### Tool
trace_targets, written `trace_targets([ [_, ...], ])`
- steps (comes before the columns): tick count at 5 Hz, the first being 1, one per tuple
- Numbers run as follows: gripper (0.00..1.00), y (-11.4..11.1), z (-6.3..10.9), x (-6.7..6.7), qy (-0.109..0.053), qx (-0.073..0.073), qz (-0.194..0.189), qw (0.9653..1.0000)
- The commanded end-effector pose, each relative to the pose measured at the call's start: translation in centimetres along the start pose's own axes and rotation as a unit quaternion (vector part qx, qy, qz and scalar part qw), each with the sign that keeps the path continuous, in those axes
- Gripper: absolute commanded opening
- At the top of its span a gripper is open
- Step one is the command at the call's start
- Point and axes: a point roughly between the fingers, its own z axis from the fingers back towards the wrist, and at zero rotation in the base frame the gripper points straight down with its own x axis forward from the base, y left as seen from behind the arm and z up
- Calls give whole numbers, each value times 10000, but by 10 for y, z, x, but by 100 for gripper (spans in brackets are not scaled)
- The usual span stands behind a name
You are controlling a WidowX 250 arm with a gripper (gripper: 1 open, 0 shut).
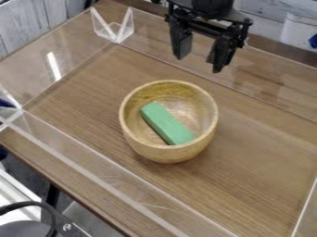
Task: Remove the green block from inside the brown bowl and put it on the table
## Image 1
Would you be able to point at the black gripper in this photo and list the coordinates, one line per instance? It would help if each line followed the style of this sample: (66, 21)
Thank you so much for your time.
(210, 17)

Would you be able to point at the brown wooden bowl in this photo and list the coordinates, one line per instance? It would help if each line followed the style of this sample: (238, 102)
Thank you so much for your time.
(194, 108)

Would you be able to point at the green rectangular block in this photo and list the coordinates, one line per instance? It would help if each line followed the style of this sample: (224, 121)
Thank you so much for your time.
(173, 132)

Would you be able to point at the white container in background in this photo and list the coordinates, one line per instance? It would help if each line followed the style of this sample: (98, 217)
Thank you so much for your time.
(299, 28)

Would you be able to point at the blue object at right edge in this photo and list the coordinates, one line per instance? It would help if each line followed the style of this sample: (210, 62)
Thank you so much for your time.
(313, 41)

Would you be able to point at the black table leg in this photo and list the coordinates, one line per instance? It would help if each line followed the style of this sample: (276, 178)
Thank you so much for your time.
(52, 196)

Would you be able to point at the black chair at corner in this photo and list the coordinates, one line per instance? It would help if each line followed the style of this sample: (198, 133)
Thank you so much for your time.
(58, 227)

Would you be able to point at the clear acrylic enclosure wall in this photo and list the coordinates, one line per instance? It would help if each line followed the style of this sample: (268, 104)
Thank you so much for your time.
(250, 185)

